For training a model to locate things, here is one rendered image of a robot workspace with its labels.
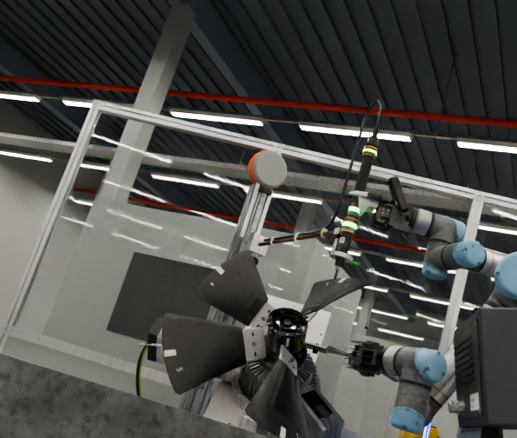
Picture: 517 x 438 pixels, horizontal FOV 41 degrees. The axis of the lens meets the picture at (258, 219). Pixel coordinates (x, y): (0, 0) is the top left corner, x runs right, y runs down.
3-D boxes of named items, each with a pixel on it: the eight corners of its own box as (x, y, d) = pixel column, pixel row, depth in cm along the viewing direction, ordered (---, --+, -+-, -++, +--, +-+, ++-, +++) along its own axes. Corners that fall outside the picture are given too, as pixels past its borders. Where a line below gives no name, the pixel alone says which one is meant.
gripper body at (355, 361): (349, 339, 179) (379, 341, 169) (374, 345, 183) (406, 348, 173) (345, 368, 178) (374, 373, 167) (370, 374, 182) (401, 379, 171)
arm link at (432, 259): (435, 270, 197) (444, 235, 200) (414, 274, 207) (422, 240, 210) (458, 280, 199) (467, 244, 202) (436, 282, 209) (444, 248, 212)
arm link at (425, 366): (420, 381, 154) (428, 344, 156) (387, 376, 164) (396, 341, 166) (445, 390, 158) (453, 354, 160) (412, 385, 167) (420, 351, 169)
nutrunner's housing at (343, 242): (329, 264, 204) (367, 128, 216) (340, 268, 206) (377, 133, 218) (336, 263, 201) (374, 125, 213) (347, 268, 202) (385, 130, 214)
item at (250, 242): (236, 253, 264) (242, 232, 266) (252, 259, 266) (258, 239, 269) (248, 251, 255) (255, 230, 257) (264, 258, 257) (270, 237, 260)
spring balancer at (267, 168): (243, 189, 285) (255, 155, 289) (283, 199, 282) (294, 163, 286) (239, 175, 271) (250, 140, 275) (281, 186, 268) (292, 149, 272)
